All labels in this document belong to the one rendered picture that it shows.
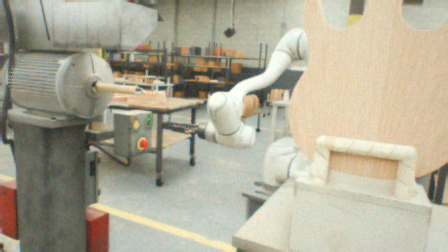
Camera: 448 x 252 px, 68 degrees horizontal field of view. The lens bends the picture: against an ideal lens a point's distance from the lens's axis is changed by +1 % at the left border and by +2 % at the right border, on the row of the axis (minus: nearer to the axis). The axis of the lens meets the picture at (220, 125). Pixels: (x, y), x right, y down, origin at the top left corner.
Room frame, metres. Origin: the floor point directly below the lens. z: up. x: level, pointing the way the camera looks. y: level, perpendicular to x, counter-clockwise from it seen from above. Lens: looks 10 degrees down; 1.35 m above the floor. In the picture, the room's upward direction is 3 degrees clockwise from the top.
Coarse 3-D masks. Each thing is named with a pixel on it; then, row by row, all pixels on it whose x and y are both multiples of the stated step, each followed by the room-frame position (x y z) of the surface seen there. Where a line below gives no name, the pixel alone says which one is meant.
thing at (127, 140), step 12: (120, 120) 1.47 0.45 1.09; (132, 120) 1.46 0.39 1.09; (144, 120) 1.53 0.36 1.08; (120, 132) 1.47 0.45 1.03; (132, 132) 1.46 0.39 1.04; (144, 132) 1.53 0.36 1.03; (96, 144) 1.51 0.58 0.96; (120, 144) 1.47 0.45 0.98; (132, 144) 1.46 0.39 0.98; (132, 156) 1.47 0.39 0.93
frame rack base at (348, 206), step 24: (312, 192) 0.71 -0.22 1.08; (336, 192) 0.69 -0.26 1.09; (360, 192) 0.68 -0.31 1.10; (384, 192) 0.69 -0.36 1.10; (312, 216) 0.71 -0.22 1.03; (336, 216) 0.69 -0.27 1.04; (360, 216) 0.67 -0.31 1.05; (384, 216) 0.65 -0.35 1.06; (408, 216) 0.64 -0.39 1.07; (312, 240) 0.71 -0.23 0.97; (336, 240) 0.69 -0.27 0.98; (360, 240) 0.67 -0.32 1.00; (384, 240) 0.65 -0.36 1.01; (408, 240) 0.64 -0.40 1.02
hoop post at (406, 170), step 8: (408, 160) 0.65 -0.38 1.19; (416, 160) 0.65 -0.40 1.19; (400, 168) 0.66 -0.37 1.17; (408, 168) 0.65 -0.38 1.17; (400, 176) 0.66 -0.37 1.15; (408, 176) 0.65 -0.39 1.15; (400, 184) 0.66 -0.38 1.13; (408, 184) 0.65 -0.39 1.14; (400, 192) 0.66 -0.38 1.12; (408, 200) 0.65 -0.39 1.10
